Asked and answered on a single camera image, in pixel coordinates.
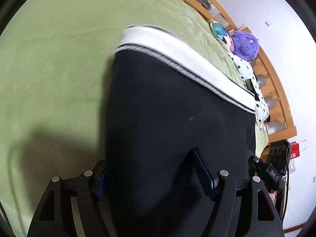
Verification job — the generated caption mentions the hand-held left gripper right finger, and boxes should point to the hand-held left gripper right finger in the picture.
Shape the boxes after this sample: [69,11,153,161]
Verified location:
[193,147,284,237]

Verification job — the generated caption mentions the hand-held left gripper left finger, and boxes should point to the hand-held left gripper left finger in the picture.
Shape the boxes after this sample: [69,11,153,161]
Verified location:
[27,160,112,237]

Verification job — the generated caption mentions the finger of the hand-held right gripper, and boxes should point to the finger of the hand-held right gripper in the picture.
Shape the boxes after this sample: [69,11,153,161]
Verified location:
[248,154,264,172]

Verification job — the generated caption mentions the black pants with white stripe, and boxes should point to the black pants with white stripe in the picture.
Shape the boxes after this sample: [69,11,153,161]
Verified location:
[95,25,257,237]

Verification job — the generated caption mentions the black case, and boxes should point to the black case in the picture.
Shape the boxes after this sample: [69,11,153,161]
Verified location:
[268,139,293,176]

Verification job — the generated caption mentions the red box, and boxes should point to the red box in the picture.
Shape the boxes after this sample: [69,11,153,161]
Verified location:
[290,142,301,158]

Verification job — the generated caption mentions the dark green cloth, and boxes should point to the dark green cloth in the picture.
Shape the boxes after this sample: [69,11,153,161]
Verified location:
[243,78,260,102]

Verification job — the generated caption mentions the white black-dotted cloth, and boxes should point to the white black-dotted cloth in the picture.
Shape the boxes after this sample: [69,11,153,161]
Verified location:
[227,52,270,126]

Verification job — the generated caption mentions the purple plush toy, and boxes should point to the purple plush toy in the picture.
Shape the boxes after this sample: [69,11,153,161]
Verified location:
[231,30,260,60]

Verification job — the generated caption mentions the colourful geometric pillow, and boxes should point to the colourful geometric pillow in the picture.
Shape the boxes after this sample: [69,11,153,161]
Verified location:
[210,21,235,48]

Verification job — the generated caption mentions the green fleece blanket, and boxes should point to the green fleece blanket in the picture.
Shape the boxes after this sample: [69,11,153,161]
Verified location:
[0,0,269,237]

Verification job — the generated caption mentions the black cable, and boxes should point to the black cable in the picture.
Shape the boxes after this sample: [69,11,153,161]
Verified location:
[279,148,291,228]

